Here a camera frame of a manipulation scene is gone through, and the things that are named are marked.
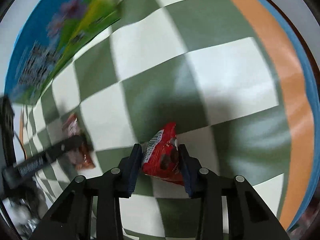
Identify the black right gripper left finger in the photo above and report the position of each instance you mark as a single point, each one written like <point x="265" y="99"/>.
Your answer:
<point x="70" y="215"/>

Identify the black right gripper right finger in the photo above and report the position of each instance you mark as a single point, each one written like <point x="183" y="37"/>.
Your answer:
<point x="248" y="215"/>

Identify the brown snack packet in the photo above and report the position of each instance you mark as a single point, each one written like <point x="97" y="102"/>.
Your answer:
<point x="79" y="151"/>

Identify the red triangular snack packet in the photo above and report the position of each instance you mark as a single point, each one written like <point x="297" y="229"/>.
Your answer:
<point x="161" y="156"/>

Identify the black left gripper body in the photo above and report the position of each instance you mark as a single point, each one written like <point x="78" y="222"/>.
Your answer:
<point x="12" y="174"/>

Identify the blue bed sheet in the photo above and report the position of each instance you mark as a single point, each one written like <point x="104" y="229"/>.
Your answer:
<point x="311" y="82"/>

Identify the green white checkered mat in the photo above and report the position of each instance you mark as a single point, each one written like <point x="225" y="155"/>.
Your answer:
<point x="224" y="71"/>

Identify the cardboard box blue print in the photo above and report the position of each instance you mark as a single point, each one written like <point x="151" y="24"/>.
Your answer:
<point x="51" y="36"/>

